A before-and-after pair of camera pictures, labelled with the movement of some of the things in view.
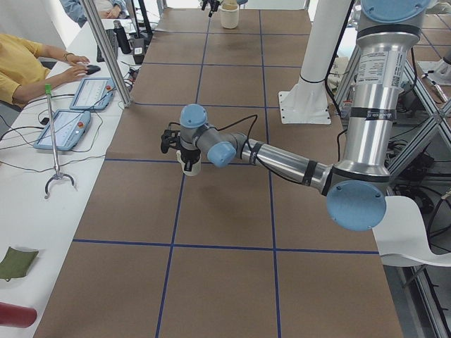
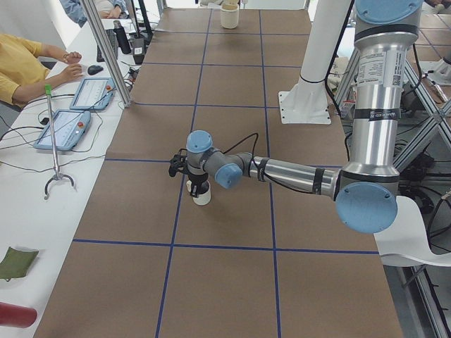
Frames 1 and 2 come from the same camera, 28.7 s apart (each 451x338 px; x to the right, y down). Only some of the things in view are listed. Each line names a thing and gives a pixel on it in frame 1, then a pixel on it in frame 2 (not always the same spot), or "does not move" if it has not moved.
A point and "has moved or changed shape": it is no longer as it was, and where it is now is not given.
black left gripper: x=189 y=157 -> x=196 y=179
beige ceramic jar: x=230 y=14 does not move
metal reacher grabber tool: x=57 y=174 does not move
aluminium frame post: x=107 y=53 does not move
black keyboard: x=110 y=35 does not move
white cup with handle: x=196 y=168 has moved or changed shape
